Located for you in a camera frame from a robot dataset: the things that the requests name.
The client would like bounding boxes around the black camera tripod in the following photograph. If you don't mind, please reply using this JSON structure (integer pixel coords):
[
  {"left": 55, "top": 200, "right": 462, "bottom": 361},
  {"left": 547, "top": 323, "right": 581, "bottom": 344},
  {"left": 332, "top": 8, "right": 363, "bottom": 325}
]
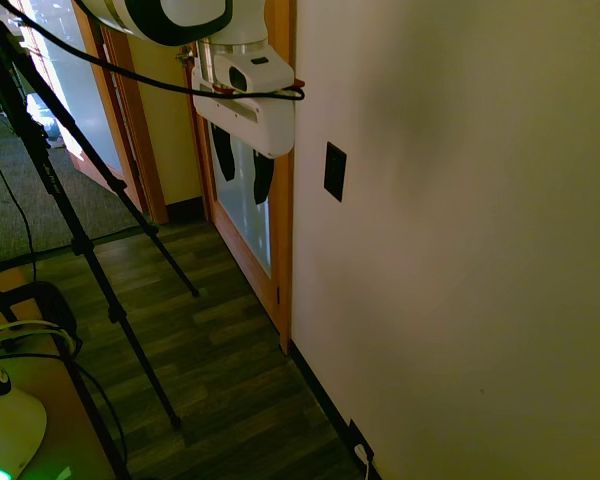
[{"left": 0, "top": 0, "right": 201, "bottom": 480}]

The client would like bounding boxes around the wooden door with frosted glass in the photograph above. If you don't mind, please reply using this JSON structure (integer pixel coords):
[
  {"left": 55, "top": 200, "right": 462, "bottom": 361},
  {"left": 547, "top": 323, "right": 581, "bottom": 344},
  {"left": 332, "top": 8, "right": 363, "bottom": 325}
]
[{"left": 179, "top": 0, "right": 297, "bottom": 356}]

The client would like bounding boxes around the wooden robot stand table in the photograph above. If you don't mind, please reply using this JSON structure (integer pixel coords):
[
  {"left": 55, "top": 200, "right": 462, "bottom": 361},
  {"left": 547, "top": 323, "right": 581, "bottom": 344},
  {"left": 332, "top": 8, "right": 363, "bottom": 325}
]
[{"left": 0, "top": 264, "right": 119, "bottom": 480}]

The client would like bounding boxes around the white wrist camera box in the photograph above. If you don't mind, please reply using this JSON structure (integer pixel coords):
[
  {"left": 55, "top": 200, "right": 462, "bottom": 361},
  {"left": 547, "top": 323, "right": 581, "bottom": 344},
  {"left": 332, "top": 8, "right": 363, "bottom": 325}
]
[{"left": 213, "top": 52, "right": 295, "bottom": 95}]

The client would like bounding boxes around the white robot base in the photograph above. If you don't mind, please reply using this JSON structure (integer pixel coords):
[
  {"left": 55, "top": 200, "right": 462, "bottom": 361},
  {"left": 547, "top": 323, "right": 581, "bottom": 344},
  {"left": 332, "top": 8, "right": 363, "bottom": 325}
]
[{"left": 0, "top": 344, "right": 48, "bottom": 480}]

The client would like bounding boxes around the black baseboard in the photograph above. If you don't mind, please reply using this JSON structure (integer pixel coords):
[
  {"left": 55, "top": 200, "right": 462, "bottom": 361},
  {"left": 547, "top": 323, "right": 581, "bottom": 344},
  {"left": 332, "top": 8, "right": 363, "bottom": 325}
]
[{"left": 288, "top": 339, "right": 381, "bottom": 480}]

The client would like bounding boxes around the frosted glass wall panel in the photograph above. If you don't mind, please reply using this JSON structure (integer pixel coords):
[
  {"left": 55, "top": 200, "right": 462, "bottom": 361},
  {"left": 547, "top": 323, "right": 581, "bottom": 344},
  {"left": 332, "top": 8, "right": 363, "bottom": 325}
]
[{"left": 17, "top": 0, "right": 127, "bottom": 174}]

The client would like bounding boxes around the black wall power outlet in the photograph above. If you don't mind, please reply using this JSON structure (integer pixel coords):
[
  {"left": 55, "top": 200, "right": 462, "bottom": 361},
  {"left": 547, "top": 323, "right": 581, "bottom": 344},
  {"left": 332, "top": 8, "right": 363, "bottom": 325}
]
[{"left": 347, "top": 418, "right": 375, "bottom": 464}]

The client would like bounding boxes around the white power plug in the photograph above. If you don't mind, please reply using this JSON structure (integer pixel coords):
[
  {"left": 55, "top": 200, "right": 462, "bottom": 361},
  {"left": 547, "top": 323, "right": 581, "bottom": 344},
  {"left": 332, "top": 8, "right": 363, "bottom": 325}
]
[{"left": 354, "top": 444, "right": 381, "bottom": 480}]

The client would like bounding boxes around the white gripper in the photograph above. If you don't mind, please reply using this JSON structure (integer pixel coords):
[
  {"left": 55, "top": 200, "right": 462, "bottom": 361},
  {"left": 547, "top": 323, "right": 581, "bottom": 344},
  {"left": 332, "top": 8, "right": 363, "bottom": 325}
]
[{"left": 191, "top": 38, "right": 296, "bottom": 206}]

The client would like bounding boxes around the thin black hanging cable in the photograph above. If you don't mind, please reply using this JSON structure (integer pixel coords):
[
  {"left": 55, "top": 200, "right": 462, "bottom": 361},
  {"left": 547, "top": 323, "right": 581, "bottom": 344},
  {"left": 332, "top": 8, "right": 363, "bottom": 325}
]
[{"left": 0, "top": 133, "right": 37, "bottom": 284}]

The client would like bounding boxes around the wooden door frame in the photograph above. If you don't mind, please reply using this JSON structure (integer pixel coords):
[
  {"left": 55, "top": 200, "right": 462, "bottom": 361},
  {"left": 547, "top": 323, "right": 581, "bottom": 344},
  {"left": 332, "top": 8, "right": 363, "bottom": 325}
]
[{"left": 72, "top": 0, "right": 170, "bottom": 226}]

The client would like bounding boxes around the black clamp on table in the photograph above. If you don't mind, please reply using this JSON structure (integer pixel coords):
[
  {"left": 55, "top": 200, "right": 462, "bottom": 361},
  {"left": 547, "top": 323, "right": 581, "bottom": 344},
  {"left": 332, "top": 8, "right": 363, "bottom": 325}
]
[{"left": 0, "top": 280, "right": 84, "bottom": 356}]

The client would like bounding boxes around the black wall light switch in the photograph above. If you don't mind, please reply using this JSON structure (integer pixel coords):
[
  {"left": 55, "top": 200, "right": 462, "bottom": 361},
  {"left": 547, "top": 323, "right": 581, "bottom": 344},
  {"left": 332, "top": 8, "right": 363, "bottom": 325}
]
[{"left": 323, "top": 141, "right": 348, "bottom": 203}]

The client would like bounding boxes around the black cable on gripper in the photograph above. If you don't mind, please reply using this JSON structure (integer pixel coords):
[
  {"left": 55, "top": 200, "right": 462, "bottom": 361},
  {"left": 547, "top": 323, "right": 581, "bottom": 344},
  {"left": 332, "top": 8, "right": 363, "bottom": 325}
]
[{"left": 0, "top": 0, "right": 307, "bottom": 103}]

